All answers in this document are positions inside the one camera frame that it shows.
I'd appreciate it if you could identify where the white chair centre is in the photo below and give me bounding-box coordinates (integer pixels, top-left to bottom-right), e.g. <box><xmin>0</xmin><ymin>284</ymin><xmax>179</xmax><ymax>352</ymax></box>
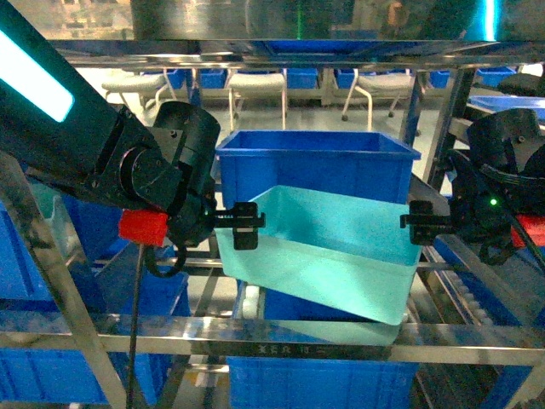
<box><xmin>225</xmin><ymin>69</ymin><xmax>288</xmax><ymax>131</ymax></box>

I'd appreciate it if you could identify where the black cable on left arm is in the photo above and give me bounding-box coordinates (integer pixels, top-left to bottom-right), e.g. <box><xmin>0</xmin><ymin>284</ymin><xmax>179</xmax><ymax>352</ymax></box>
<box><xmin>125</xmin><ymin>242</ymin><xmax>188</xmax><ymax>409</ymax></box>

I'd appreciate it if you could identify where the blue bin behind teal bin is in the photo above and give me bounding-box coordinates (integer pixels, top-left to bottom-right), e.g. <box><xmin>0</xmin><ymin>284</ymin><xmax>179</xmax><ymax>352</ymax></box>
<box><xmin>216</xmin><ymin>130</ymin><xmax>421</xmax><ymax>207</ymax></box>

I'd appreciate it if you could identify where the blue bin lower shelf centre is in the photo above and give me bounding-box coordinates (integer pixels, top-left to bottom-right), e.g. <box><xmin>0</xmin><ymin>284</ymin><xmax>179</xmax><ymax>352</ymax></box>
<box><xmin>227</xmin><ymin>357</ymin><xmax>419</xmax><ymax>408</ymax></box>

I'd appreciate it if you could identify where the white chair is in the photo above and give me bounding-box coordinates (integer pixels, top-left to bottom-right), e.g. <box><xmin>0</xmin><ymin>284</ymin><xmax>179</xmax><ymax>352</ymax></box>
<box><xmin>225</xmin><ymin>69</ymin><xmax>288</xmax><ymax>131</ymax></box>
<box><xmin>341</xmin><ymin>69</ymin><xmax>413</xmax><ymax>131</ymax></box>
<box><xmin>101</xmin><ymin>70</ymin><xmax>183</xmax><ymax>110</ymax></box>

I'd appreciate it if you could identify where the teal plastic bin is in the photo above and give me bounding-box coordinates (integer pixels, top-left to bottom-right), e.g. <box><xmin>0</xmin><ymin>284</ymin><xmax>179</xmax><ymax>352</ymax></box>
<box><xmin>215</xmin><ymin>186</ymin><xmax>422</xmax><ymax>325</ymax></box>

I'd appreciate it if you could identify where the blue bin lower left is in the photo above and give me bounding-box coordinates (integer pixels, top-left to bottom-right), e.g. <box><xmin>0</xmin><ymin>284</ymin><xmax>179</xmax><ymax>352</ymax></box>
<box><xmin>1</xmin><ymin>349</ymin><xmax>172</xmax><ymax>405</ymax></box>

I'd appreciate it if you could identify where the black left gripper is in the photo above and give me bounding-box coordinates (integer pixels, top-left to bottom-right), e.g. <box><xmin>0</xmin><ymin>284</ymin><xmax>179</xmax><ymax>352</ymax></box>
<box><xmin>167</xmin><ymin>193</ymin><xmax>265</xmax><ymax>251</ymax></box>

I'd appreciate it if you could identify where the white chair right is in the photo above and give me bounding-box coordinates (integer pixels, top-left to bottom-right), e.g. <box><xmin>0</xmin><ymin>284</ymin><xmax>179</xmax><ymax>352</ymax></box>
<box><xmin>341</xmin><ymin>69</ymin><xmax>413</xmax><ymax>131</ymax></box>

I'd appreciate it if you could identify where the white chair left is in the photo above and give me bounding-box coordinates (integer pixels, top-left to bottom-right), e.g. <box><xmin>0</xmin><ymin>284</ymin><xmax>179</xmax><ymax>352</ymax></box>
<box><xmin>101</xmin><ymin>70</ymin><xmax>183</xmax><ymax>110</ymax></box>

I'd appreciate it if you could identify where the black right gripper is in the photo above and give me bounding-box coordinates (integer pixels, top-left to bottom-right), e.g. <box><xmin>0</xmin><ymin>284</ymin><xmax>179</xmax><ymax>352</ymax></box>
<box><xmin>399</xmin><ymin>170</ymin><xmax>511</xmax><ymax>245</ymax></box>

